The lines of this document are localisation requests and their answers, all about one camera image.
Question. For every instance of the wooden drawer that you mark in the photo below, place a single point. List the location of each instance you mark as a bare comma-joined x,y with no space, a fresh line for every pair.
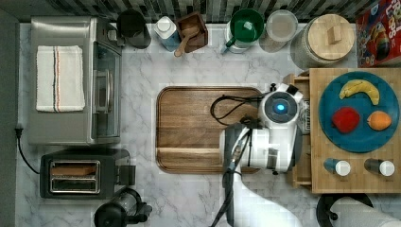
300,174

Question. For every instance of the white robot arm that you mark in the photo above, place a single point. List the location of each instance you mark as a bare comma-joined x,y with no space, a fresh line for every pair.
273,142

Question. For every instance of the snack bag in drawer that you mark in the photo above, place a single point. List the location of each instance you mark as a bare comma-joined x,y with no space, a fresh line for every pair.
304,117

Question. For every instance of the bamboo drawer cabinet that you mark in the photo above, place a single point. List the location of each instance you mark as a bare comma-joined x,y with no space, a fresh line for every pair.
359,180

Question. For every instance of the wooden cutting board tray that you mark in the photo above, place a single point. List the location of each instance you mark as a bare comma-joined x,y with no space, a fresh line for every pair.
188,125

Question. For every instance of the brown wooden utensil box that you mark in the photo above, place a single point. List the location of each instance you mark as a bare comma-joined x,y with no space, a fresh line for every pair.
189,20

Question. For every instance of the wooden spoon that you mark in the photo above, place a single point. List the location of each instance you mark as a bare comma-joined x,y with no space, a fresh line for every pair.
186,39

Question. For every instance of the blue bottle white cap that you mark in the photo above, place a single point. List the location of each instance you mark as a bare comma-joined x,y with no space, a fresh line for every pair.
167,33

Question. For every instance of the green measuring cup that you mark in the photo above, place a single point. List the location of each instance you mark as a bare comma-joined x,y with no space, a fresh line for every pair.
246,26

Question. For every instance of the stainless toaster oven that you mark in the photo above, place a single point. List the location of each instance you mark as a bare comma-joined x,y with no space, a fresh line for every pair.
99,121

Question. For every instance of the black round canister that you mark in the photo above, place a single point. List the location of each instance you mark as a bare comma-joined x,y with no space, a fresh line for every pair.
132,29

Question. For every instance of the white striped dish towel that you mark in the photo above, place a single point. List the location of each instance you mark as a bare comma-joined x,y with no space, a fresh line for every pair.
59,85

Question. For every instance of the jar with wooden lid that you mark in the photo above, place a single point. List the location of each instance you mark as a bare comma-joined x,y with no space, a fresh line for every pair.
323,41

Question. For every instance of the red plush apple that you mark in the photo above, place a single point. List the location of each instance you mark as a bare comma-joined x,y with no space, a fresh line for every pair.
345,119

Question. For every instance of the blue shaker white lid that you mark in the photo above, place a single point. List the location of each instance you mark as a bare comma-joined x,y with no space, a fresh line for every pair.
336,166

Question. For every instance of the black silver toaster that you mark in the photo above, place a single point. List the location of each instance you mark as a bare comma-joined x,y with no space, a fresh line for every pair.
85,173

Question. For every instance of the paper towel holder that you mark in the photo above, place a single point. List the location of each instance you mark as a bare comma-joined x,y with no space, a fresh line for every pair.
351,210

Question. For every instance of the yellow plush banana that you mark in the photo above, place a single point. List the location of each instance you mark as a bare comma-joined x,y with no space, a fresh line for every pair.
355,86

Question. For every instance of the blue round plate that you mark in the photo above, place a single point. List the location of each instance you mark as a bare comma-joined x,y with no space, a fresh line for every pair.
363,138

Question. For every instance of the orange plush fruit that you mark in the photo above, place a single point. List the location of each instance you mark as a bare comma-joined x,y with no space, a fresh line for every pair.
379,121

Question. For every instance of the dark shaker white lid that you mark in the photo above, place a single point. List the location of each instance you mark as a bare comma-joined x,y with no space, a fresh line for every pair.
382,167

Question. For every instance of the red Froot Loops box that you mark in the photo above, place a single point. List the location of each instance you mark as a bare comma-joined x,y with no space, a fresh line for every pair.
379,35

